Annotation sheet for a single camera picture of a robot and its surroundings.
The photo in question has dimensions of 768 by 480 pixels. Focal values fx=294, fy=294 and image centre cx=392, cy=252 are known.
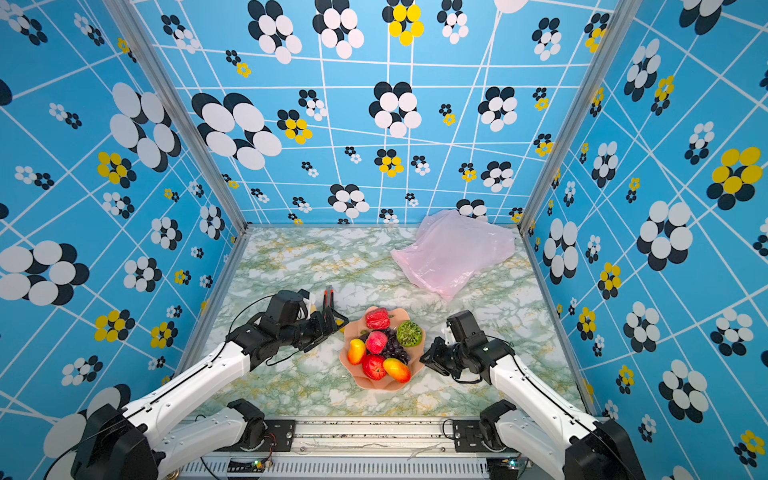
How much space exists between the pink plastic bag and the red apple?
272 mm

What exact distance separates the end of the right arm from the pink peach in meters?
0.12

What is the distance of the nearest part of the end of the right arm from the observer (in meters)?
0.59

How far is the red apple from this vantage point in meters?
0.79

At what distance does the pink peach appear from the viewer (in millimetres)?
787
